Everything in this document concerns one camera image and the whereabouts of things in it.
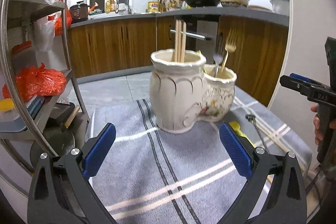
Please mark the gold metal fork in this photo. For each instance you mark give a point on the gold metal fork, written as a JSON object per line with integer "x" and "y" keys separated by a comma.
{"x": 230, "y": 46}

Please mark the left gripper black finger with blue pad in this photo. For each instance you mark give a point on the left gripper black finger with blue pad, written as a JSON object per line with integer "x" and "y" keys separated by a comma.
{"x": 48, "y": 202}
{"x": 286, "y": 200}

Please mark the black left gripper finger labelled das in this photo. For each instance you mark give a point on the black left gripper finger labelled das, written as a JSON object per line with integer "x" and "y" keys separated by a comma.
{"x": 313, "y": 90}

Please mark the black handled utensil on cloth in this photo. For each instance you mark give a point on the black handled utensil on cloth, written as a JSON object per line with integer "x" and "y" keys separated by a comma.
{"x": 252, "y": 119}

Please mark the person's right hand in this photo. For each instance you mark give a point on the person's right hand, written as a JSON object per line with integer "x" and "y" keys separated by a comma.
{"x": 317, "y": 131}

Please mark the grey striped table cloth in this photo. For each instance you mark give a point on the grey striped table cloth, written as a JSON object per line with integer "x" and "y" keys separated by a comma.
{"x": 151, "y": 176}

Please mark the dark electric rice cooker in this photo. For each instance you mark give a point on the dark electric rice cooker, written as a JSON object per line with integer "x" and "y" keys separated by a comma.
{"x": 79, "y": 12}

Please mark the red plastic bag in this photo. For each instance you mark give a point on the red plastic bag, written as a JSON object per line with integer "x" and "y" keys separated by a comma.
{"x": 39, "y": 81}

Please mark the small white ceramic jar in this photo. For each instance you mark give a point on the small white ceramic jar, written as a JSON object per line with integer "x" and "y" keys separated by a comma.
{"x": 219, "y": 96}

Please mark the wooden kitchen cabinets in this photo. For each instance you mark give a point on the wooden kitchen cabinets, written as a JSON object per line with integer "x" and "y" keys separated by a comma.
{"x": 115, "y": 45}

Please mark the kitchen faucet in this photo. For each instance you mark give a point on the kitchen faucet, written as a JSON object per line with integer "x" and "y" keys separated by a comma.
{"x": 123, "y": 7}

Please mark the yellow oil bottle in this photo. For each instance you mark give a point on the yellow oil bottle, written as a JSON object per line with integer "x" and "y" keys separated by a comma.
{"x": 153, "y": 6}

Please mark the metal storage shelf rack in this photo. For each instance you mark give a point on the metal storage shelf rack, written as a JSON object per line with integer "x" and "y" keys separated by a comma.
{"x": 34, "y": 32}

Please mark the large white ceramic jar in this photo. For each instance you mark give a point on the large white ceramic jar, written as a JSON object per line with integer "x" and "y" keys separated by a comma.
{"x": 176, "y": 90}

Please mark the round metal pot lid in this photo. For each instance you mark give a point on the round metal pot lid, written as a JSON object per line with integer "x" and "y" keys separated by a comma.
{"x": 61, "y": 141}

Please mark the silver steel fork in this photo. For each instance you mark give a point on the silver steel fork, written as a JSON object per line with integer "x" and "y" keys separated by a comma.
{"x": 218, "y": 55}

